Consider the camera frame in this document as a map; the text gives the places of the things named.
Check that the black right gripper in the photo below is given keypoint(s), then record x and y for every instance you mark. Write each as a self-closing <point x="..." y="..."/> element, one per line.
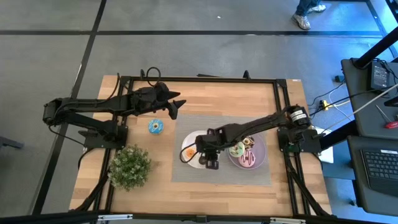
<point x="211" y="143"/>

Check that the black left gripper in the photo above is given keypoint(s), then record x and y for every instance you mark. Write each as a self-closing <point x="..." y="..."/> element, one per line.
<point x="152" y="98"/>

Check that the small orange donut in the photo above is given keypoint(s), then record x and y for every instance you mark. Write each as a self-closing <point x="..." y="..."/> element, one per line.
<point x="190" y="152"/>

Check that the green chocolate-drizzled donut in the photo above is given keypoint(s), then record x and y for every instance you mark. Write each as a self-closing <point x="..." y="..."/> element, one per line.
<point x="236" y="150"/>

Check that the pink chocolate-drizzled donut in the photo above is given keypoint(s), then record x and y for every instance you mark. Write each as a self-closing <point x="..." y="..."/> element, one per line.
<point x="247" y="159"/>

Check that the chocolate donut with sprinkles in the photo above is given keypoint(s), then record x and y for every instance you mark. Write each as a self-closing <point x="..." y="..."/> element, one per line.
<point x="248" y="142"/>

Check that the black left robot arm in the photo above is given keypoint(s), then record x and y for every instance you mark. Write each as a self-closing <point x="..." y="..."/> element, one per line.
<point x="93" y="104"/>

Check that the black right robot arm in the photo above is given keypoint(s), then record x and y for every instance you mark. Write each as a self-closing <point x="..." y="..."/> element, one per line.
<point x="258" y="123"/>

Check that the grey woven placemat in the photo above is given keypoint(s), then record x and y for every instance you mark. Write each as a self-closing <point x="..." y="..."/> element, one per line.
<point x="192" y="175"/>

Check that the white round plate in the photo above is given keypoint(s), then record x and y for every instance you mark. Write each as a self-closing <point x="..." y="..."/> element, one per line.
<point x="191" y="138"/>

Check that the blue frosted donut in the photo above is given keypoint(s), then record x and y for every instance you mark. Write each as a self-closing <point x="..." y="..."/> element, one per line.
<point x="155" y="126"/>

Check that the purple round plate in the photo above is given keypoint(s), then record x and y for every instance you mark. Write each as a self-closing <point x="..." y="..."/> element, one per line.
<point x="260" y="152"/>

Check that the green artificial potted plant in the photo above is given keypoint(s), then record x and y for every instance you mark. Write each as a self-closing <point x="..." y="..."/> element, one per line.
<point x="129" y="168"/>

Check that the white paper sheet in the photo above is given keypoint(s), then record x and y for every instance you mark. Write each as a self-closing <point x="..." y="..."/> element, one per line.
<point x="328" y="155"/>

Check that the yellow power plug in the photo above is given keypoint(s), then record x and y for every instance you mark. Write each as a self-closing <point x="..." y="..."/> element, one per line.
<point x="324" y="104"/>

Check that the black desk with laptop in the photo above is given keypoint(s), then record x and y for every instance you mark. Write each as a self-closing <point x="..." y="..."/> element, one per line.
<point x="356" y="174"/>

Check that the person's feet in sneakers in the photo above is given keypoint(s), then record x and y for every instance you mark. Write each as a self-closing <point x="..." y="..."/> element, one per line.
<point x="301" y="21"/>

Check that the small black power adapter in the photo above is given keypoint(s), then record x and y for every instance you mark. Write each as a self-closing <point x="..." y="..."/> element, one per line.
<point x="339" y="78"/>

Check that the black desk with power supply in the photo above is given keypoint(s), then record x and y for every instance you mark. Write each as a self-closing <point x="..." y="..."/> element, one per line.
<point x="360" y="102"/>

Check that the black laptop keyboard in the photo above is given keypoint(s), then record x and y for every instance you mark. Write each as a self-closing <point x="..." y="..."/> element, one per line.
<point x="379" y="165"/>

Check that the grey chair part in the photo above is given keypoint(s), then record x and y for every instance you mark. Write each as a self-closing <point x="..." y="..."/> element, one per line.
<point x="9" y="143"/>

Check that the thin white rod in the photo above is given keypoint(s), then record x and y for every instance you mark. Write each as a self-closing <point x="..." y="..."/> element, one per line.
<point x="373" y="100"/>

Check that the black crossbeam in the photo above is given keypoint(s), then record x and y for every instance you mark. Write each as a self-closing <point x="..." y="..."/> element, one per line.
<point x="46" y="217"/>

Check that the black power supply box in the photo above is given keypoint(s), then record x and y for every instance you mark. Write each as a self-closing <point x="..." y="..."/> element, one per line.
<point x="379" y="76"/>

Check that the black diagonal pole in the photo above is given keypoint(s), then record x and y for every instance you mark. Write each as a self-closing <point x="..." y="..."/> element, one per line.
<point x="376" y="48"/>

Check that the black frame clamp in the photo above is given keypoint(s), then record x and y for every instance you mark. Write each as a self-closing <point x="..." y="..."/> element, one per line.
<point x="142" y="74"/>
<point x="246" y="75"/>

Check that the black aluminium table frame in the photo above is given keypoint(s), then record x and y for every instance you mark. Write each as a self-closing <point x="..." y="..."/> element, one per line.
<point x="224" y="79"/>

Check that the silver metal bracket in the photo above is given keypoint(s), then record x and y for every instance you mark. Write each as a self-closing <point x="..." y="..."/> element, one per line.
<point x="115" y="217"/>
<point x="287" y="221"/>

